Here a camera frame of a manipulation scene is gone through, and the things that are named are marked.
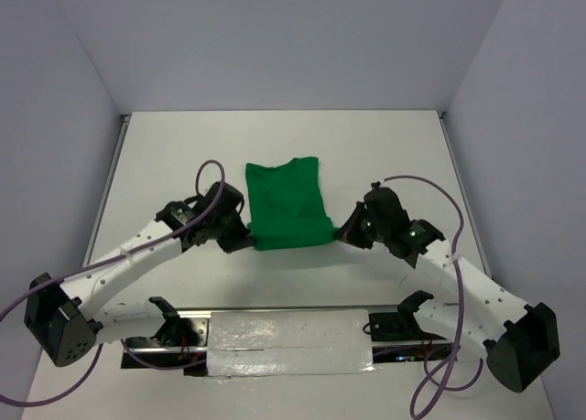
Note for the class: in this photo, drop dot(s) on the silver tape covered panel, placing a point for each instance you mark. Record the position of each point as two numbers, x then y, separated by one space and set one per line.
316 342

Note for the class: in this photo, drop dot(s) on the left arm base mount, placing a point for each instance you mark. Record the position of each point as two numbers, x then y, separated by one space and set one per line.
174 347

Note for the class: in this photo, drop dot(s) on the green t-shirt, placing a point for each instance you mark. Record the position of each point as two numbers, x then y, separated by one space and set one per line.
286 206

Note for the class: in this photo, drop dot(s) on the aluminium table frame rail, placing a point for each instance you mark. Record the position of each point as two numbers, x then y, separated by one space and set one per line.
467 189

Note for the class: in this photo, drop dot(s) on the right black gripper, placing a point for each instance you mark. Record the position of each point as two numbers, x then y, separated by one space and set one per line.
349 231

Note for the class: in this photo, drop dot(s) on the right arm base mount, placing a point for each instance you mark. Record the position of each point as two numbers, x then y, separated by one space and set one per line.
397 337

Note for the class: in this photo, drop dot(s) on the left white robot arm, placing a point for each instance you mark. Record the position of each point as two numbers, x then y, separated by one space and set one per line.
69 318

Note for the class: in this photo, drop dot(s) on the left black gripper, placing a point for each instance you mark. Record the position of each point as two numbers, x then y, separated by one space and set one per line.
241 240

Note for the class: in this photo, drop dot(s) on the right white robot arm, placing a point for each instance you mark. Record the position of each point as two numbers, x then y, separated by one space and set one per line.
517 341

